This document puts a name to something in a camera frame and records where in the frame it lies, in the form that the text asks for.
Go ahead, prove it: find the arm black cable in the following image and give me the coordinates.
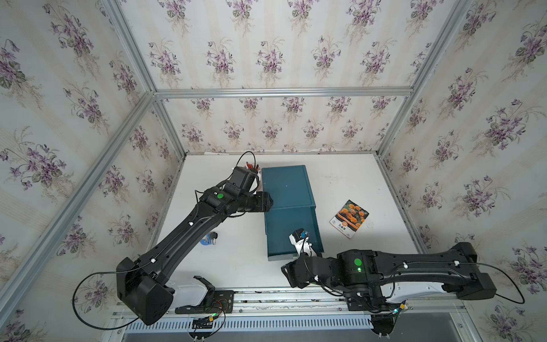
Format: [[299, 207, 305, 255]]
[[71, 270, 142, 331], [473, 261, 526, 305]]

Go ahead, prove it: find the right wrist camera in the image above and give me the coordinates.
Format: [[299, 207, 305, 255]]
[[289, 229, 316, 257]]

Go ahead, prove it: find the white vented strip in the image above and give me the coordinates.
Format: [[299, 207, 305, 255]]
[[125, 314, 373, 334]]

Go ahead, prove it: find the orange marigold seed bag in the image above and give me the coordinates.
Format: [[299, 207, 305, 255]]
[[329, 199, 369, 239]]

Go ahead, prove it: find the teal three-drawer cabinet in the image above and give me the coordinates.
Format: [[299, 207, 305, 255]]
[[262, 165, 316, 215]]

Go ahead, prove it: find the aluminium front rail frame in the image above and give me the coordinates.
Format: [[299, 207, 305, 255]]
[[102, 286, 481, 341]]

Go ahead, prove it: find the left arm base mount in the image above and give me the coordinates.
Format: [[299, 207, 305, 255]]
[[171, 276, 235, 314]]

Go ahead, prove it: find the blue stapler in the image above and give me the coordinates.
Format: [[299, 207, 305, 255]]
[[200, 232, 218, 246]]

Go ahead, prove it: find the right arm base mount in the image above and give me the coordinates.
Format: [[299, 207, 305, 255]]
[[343, 286, 403, 314]]

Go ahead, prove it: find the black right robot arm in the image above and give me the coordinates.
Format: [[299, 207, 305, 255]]
[[281, 242, 497, 313]]

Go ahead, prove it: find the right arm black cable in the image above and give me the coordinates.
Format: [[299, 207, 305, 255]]
[[473, 261, 526, 305]]

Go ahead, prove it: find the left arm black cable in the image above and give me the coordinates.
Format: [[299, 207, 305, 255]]
[[71, 270, 142, 331]]

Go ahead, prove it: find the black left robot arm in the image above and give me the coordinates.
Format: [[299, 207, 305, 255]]
[[116, 167, 273, 326]]

